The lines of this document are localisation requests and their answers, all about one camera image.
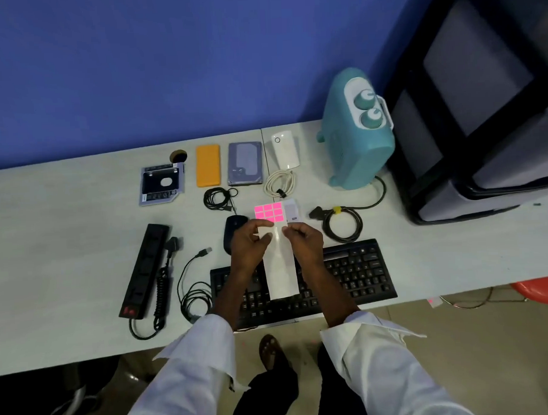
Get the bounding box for person's left hand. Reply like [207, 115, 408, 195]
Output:
[228, 218, 277, 279]

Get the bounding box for person's right hand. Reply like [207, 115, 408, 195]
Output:
[281, 220, 326, 273]

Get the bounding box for white sheet with pink stickers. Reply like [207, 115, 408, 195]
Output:
[254, 201, 301, 302]

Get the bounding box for person's right forearm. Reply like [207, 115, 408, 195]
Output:
[296, 257, 478, 415]

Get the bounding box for person's left forearm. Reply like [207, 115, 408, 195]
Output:
[116, 262, 266, 415]

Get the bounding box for small white adapter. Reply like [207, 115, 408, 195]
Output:
[282, 198, 301, 224]

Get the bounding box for black computer mouse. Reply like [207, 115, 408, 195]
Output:
[222, 214, 250, 256]

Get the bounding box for black keyboard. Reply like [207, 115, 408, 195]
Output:
[208, 238, 399, 331]

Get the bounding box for grey hard disk drive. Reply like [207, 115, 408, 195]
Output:
[226, 141, 265, 187]

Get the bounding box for white plug-in adapter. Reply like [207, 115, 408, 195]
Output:
[271, 130, 301, 171]

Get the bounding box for orange power bank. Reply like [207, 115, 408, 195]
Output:
[195, 144, 222, 189]

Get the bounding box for person's sandalled foot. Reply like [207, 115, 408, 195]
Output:
[259, 333, 286, 373]

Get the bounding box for silver drive caddy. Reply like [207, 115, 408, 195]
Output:
[137, 162, 187, 207]

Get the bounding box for black power strip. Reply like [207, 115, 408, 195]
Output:
[115, 223, 174, 321]

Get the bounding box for teal portable speaker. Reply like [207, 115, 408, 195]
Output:
[314, 66, 398, 192]

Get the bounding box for person's black trousers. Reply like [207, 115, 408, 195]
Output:
[224, 341, 371, 415]

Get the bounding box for black shelf unit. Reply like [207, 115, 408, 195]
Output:
[378, 0, 548, 227]

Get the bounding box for red stool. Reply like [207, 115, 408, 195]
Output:
[510, 275, 548, 307]

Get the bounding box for dark office chair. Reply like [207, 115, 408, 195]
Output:
[0, 356, 123, 415]

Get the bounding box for black cable with yellow tie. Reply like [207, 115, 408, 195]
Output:
[307, 175, 389, 245]

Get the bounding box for white coiled cable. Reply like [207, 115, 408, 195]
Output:
[263, 169, 298, 200]

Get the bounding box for small black cable bundle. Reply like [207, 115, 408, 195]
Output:
[203, 186, 240, 216]

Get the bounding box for thin black usb cable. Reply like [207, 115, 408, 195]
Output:
[175, 247, 215, 325]

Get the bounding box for black coiled power strip cord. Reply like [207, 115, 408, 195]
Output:
[125, 236, 188, 342]

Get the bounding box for thin cable on floor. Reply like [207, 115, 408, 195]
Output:
[440, 285, 529, 311]

